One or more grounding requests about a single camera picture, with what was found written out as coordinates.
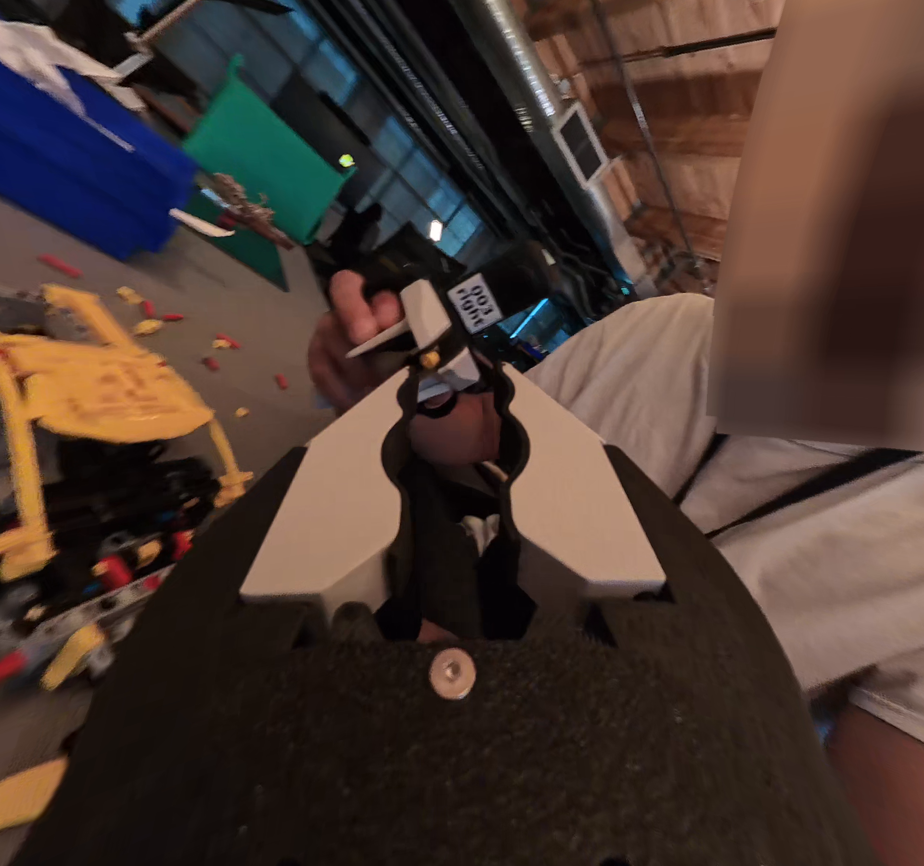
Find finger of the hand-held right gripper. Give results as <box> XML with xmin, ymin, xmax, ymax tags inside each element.
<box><xmin>417</xmin><ymin>345</ymin><xmax>482</xmax><ymax>398</ymax></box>
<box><xmin>345</xmin><ymin>279</ymin><xmax>453</xmax><ymax>362</ymax></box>

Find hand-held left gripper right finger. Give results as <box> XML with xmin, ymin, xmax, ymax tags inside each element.
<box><xmin>478</xmin><ymin>363</ymin><xmax>668</xmax><ymax>639</ymax></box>

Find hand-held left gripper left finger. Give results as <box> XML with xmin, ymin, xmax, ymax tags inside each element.
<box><xmin>240</xmin><ymin>367</ymin><xmax>414</xmax><ymax>614</ymax></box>

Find yellow toy brick car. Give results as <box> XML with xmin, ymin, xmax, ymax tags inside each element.
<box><xmin>0</xmin><ymin>281</ymin><xmax>255</xmax><ymax>694</ymax></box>

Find grey desk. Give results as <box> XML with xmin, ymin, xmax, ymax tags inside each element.
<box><xmin>0</xmin><ymin>198</ymin><xmax>340</xmax><ymax>773</ymax></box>

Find person's right hand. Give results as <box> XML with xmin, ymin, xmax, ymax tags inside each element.
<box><xmin>309</xmin><ymin>270</ymin><xmax>506</xmax><ymax>466</ymax></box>

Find white vent grille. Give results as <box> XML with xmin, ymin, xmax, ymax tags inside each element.
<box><xmin>552</xmin><ymin>101</ymin><xmax>611</xmax><ymax>185</ymax></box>

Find person's white shirt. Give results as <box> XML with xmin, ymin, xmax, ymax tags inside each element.
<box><xmin>523</xmin><ymin>293</ymin><xmax>924</xmax><ymax>744</ymax></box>

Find green plastic bin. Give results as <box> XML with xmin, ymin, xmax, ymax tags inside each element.
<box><xmin>180</xmin><ymin>54</ymin><xmax>358</xmax><ymax>293</ymax></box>

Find blue plastic bin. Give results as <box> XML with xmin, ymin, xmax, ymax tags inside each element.
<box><xmin>0</xmin><ymin>61</ymin><xmax>199</xmax><ymax>261</ymax></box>

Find yellow flat piece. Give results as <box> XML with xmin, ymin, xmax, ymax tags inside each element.
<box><xmin>0</xmin><ymin>756</ymin><xmax>69</xmax><ymax>829</ymax></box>

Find person's bare leg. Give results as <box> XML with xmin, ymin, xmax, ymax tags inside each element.
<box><xmin>823</xmin><ymin>703</ymin><xmax>924</xmax><ymax>866</ymax></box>

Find crumpled white plastic bags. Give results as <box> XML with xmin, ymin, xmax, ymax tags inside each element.
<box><xmin>0</xmin><ymin>18</ymin><xmax>145</xmax><ymax>113</ymax></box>

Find black shoulder strap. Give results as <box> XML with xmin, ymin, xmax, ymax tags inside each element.
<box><xmin>671</xmin><ymin>433</ymin><xmax>924</xmax><ymax>542</ymax></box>

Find silver ventilation duct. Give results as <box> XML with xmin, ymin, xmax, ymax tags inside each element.
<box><xmin>415</xmin><ymin>0</ymin><xmax>651</xmax><ymax>282</ymax></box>

